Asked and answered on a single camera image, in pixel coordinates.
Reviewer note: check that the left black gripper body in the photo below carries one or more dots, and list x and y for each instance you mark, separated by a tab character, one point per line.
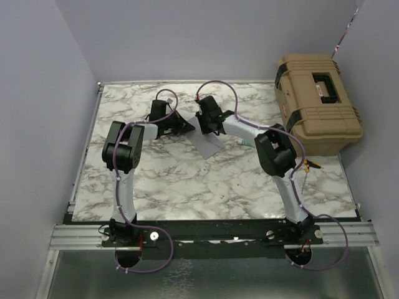
169	124

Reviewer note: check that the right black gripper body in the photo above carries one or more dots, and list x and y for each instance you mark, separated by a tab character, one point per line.
204	122

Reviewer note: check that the grey envelope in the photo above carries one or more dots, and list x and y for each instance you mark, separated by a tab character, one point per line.
207	145

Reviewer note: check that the green white glue stick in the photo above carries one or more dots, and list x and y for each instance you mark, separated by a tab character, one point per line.
245	143

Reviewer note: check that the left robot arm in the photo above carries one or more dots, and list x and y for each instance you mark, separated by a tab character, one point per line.
122	152

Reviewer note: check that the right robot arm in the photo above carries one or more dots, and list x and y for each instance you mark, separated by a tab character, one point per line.
276	155

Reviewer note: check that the tan plastic tool case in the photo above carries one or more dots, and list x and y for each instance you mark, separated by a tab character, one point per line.
314	104

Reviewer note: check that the yellow black long screwdriver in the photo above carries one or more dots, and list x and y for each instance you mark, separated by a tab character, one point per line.
308	165

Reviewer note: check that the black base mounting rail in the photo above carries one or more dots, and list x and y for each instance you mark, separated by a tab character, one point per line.
218	239

